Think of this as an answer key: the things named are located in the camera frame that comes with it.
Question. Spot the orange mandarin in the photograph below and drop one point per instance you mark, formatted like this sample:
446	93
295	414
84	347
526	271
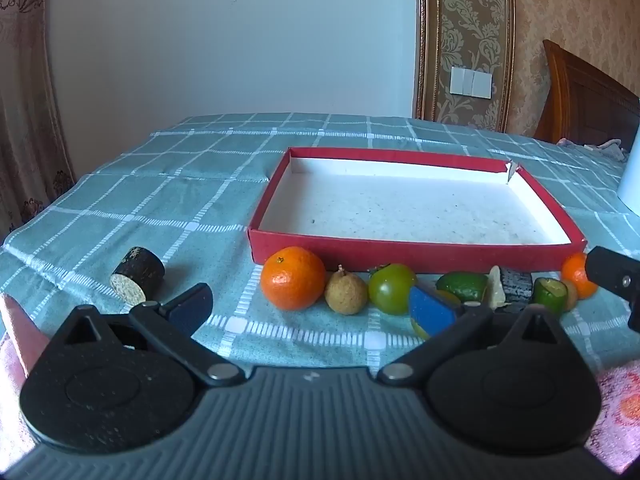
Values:
575	270
292	280

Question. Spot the pink patterned fleece cloth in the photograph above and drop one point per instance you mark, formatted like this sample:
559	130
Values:
620	410
10	360

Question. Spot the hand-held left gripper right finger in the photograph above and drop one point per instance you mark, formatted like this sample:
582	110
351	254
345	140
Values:
432	312

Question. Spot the green tomato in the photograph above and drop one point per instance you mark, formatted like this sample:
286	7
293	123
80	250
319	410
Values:
390	287

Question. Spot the white electric kettle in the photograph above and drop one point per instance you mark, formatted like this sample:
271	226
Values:
631	175

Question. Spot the wooden headboard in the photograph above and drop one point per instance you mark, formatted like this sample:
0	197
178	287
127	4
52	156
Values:
585	105

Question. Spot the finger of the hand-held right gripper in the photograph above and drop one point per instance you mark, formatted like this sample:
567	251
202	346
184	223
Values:
612	270

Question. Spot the green lime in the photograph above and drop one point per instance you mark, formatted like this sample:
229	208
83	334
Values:
462	284

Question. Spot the patterned beige curtain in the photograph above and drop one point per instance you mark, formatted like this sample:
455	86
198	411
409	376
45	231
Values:
25	110

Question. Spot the pile of clothes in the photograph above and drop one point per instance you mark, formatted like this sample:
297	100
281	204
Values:
605	147

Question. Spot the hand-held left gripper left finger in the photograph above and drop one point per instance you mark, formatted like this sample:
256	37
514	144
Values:
192	310

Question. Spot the yellow-green tomato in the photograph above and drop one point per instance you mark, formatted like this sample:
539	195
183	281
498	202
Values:
418	329

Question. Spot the red cardboard box tray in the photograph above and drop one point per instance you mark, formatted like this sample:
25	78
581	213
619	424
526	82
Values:
400	210

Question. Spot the green plaid tablecloth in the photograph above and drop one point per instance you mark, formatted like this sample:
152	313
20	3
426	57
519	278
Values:
150	200

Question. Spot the white wall switch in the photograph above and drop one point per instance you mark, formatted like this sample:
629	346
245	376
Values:
470	81

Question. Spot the gold wall moulding frame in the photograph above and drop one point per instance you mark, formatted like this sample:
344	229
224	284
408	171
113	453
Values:
425	60

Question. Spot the green cucumber piece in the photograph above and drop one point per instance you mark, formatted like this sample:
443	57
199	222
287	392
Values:
547	295

